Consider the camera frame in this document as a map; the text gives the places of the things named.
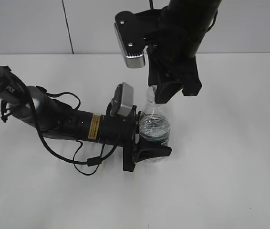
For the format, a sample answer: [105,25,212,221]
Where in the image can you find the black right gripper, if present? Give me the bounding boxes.
[147,35,202,104]

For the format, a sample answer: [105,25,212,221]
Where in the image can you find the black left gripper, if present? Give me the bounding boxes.
[103,104,172,172]

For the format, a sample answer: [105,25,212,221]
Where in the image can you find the clear Cestbon water bottle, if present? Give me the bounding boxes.
[138,85,171,163]

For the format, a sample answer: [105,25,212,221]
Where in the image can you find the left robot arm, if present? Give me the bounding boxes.
[0,66,172,172]

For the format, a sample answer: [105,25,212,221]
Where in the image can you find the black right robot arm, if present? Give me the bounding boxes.
[146,0,221,104]

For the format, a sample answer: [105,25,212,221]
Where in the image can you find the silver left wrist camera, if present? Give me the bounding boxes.
[110,82,134,117]

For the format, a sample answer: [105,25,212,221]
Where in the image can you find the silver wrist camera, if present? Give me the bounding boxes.
[113,10,164,69]
[110,82,134,117]

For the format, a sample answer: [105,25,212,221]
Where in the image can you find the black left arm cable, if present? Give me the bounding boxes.
[0,69,120,177]

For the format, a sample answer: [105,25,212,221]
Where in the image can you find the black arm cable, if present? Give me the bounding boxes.
[204,7,219,33]
[0,69,120,177]

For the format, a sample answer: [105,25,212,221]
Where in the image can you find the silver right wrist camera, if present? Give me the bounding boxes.
[113,10,164,69]

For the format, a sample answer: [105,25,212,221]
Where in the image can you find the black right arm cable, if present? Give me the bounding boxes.
[204,7,219,33]

